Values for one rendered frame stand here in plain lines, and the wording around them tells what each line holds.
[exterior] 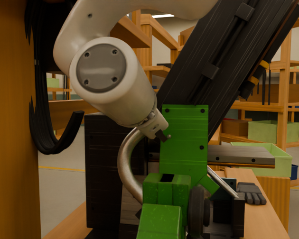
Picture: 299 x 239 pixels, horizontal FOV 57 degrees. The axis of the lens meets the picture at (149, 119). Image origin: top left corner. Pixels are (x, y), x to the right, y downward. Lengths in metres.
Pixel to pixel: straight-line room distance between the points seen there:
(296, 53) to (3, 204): 9.72
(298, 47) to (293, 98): 6.48
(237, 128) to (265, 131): 0.50
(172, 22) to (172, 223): 9.87
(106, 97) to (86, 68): 0.04
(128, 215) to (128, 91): 0.46
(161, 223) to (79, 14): 0.29
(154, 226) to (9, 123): 0.35
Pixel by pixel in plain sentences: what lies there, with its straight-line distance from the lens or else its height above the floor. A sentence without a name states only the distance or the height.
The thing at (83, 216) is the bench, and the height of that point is 0.88.
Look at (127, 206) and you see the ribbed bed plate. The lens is 0.73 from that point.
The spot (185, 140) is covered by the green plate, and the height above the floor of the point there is 1.19.
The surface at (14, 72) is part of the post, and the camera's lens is 0.61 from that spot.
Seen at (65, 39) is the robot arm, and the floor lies 1.37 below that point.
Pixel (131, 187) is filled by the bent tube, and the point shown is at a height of 1.10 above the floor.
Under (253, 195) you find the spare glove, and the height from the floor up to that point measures 0.92.
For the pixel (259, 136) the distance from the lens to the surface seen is 3.57.
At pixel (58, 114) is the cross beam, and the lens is 0.92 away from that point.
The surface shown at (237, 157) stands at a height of 1.13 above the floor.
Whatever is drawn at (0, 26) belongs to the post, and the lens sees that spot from 0.60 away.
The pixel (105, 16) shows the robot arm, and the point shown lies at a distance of 0.40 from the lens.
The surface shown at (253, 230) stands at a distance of 0.93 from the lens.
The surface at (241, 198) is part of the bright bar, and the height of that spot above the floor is 1.01.
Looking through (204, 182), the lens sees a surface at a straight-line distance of 0.67.
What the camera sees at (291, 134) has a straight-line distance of 3.63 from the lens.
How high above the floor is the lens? 1.30
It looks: 5 degrees down
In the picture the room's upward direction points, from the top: straight up
